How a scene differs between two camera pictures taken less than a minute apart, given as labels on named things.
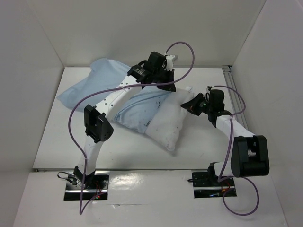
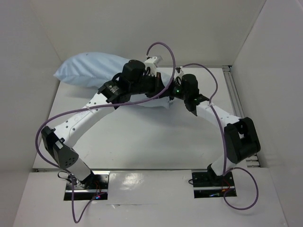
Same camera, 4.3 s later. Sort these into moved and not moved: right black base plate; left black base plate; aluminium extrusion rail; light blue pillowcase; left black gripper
Moved: left black gripper; light blue pillowcase
Not moved: right black base plate; aluminium extrusion rail; left black base plate
